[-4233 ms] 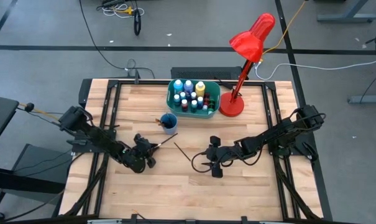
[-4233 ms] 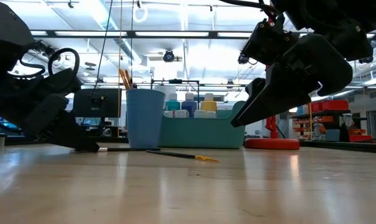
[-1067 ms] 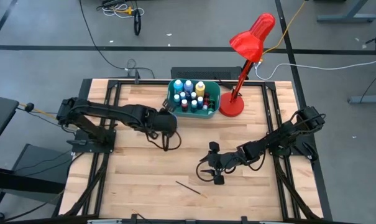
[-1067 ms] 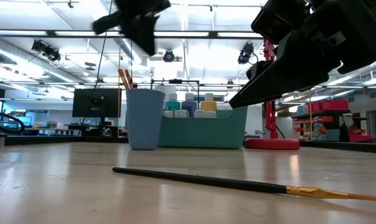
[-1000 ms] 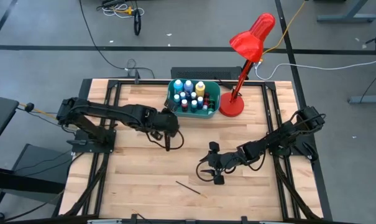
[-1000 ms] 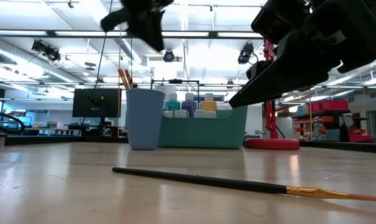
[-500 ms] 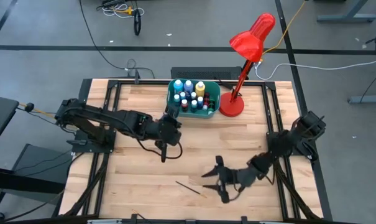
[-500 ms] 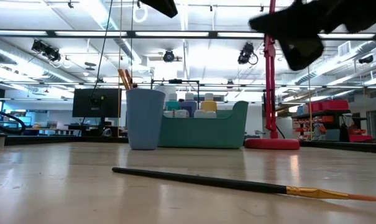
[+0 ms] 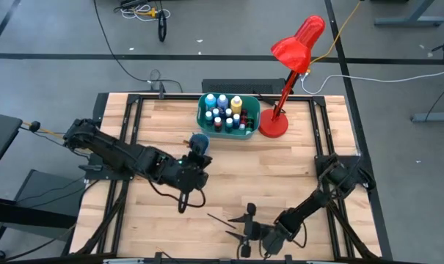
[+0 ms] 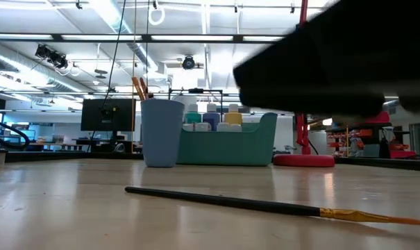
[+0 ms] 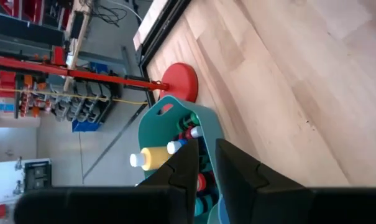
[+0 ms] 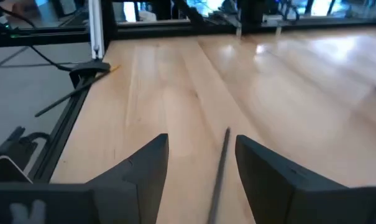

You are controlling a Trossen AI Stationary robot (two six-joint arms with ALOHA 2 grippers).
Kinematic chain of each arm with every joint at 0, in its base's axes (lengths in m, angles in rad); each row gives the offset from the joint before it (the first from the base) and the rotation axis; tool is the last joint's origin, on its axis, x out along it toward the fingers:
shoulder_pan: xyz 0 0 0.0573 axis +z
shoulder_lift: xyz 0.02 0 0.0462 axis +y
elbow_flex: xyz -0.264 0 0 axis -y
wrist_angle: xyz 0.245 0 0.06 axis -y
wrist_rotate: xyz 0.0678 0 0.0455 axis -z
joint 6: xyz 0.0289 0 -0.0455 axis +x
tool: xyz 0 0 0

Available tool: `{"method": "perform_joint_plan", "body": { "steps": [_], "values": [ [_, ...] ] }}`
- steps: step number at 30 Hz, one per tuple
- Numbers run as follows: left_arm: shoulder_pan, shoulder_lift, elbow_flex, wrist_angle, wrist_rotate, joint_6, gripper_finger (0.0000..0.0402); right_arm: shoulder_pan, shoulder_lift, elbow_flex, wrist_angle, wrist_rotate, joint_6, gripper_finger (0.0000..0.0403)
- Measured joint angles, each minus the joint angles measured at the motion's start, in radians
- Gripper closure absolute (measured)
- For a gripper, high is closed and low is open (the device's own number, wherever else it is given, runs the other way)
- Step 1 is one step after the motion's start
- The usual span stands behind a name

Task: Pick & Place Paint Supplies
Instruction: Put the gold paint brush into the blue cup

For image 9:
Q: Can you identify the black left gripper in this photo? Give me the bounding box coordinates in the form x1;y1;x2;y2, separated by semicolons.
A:
159;142;214;194

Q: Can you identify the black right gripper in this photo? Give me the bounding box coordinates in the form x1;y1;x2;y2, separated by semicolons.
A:
225;202;278;259

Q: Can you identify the blue plastic cup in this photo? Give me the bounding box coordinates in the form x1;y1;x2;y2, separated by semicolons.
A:
189;133;211;155

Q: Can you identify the gold ferrule black paintbrush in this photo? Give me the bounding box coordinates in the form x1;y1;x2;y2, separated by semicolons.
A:
206;213;228;230

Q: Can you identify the large purple paint bottle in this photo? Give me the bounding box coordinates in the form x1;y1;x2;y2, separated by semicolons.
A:
216;94;230;111

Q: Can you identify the large yellow paint bottle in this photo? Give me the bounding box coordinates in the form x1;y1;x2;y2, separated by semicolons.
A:
230;95;244;115

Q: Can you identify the thin black paintbrush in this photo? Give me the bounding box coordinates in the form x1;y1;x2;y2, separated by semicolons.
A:
155;246;172;260

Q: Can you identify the teal plastic bin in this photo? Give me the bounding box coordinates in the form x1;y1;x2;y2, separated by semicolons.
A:
195;92;262;142

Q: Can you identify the black grille box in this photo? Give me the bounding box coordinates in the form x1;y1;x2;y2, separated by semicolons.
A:
201;77;294;95

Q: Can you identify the red desk lamp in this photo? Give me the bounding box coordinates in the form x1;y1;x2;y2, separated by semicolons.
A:
258;14;326;139

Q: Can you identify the black cart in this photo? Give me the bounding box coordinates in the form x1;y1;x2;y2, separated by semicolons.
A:
0;168;89;257

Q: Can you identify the gray desk foot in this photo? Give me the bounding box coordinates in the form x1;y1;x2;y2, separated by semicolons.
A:
410;111;444;123

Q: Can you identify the gray desk leg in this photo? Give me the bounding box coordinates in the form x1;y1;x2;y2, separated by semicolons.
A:
374;0;444;28

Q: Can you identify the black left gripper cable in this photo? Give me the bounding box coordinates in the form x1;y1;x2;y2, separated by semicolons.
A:
148;179;207;215

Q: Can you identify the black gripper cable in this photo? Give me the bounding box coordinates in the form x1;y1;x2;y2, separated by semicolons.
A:
148;179;207;215
236;221;309;260

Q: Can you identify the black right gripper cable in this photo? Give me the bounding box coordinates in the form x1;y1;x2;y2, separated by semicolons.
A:
236;221;309;260

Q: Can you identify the black loop strap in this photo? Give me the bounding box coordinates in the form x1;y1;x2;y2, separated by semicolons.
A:
157;9;168;43

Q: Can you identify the black floor cable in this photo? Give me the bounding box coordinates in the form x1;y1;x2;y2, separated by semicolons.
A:
92;0;184;93

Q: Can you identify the yellow cable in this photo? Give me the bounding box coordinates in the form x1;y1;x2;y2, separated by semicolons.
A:
0;109;67;141
308;0;364;67

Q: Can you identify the white cable bundle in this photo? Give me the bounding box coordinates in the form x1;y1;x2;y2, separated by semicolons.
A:
113;0;171;22

